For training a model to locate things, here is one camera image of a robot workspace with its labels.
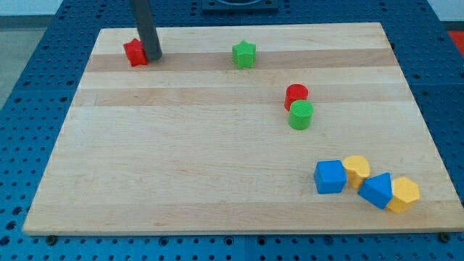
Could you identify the grey cylindrical robot stick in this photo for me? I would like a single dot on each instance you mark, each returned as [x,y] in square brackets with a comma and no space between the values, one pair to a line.
[146,27]

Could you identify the red star block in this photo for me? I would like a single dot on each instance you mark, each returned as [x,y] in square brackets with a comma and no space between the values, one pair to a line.
[134,51]

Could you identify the green star block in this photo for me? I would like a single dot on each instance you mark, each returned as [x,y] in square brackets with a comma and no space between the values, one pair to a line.
[244,55]

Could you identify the red cylinder block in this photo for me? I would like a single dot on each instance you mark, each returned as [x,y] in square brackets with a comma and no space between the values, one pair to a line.
[294,92]

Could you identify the green cylinder block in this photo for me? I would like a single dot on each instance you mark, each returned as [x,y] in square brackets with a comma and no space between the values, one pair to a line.
[300,114]

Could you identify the wooden board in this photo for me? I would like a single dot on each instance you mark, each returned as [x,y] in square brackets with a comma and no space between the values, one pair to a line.
[191,144]

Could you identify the blue cube block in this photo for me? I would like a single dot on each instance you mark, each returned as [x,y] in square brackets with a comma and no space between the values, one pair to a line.
[330,177]

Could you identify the yellow heart block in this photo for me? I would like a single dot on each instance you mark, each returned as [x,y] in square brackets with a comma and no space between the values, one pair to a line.
[357,169]

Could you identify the blue triangle block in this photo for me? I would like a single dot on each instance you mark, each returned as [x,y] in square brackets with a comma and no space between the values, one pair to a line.
[377,190]

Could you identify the yellow hexagon block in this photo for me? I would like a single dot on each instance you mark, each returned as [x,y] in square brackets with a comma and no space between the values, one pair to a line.
[405,194]

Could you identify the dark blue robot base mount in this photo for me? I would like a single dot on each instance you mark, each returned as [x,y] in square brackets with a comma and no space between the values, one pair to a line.
[239,5]

